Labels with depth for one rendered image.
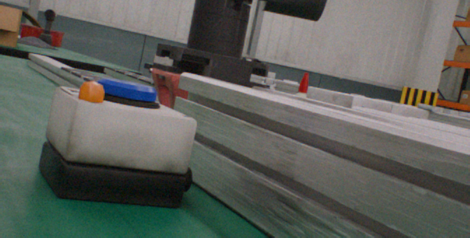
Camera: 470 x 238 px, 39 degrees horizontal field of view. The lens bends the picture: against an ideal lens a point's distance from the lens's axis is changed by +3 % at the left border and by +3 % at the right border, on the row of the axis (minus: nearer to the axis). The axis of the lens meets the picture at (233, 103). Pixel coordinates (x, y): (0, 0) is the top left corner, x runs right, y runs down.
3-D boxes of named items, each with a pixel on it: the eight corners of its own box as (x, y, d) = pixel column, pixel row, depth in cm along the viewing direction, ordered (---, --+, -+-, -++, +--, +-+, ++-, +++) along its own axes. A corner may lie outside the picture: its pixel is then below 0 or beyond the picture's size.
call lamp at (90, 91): (75, 96, 40) (79, 78, 40) (99, 101, 41) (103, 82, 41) (80, 99, 39) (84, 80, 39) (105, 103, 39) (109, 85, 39)
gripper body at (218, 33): (268, 83, 65) (282, 10, 64) (174, 65, 60) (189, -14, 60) (240, 76, 70) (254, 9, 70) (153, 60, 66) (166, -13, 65)
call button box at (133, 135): (37, 169, 46) (54, 80, 46) (166, 182, 50) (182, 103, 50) (56, 199, 39) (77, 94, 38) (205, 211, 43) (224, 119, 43)
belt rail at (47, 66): (26, 64, 164) (29, 52, 164) (43, 67, 166) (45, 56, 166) (133, 130, 78) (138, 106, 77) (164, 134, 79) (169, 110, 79)
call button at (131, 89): (87, 101, 45) (92, 73, 45) (143, 110, 46) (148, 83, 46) (101, 110, 41) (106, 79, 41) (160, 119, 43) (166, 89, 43)
